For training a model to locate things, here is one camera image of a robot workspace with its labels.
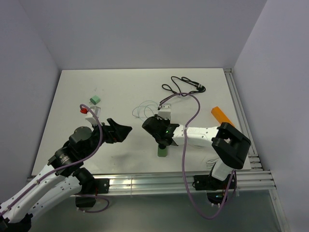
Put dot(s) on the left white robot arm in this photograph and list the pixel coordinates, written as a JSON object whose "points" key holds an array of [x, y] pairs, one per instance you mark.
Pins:
{"points": [[63, 176]]}

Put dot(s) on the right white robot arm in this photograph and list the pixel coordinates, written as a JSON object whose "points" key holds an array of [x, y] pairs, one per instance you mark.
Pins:
{"points": [[230, 144]]}

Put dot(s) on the green power strip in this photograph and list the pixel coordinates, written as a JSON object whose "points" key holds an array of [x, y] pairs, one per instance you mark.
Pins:
{"points": [[162, 151]]}

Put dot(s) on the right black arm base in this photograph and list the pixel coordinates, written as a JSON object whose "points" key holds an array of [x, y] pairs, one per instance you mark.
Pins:
{"points": [[215, 188]]}

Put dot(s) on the aluminium rail frame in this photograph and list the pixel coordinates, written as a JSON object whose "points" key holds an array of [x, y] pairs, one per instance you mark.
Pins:
{"points": [[134, 167]]}

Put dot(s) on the orange rectangular block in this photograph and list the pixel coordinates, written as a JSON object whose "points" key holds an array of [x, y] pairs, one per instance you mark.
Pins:
{"points": [[220, 116]]}

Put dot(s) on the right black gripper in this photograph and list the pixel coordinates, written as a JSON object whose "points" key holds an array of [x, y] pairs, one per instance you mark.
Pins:
{"points": [[167, 121]]}

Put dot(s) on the green plug adapter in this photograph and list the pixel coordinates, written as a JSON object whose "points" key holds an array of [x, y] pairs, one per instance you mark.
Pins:
{"points": [[94, 100]]}

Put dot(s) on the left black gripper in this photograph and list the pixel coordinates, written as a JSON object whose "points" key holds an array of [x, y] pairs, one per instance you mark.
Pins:
{"points": [[115, 132]]}

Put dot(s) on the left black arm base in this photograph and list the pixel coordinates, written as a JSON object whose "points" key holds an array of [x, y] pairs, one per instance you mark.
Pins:
{"points": [[90, 193]]}

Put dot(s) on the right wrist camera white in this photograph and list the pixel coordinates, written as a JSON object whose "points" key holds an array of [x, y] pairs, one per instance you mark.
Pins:
{"points": [[165, 111]]}

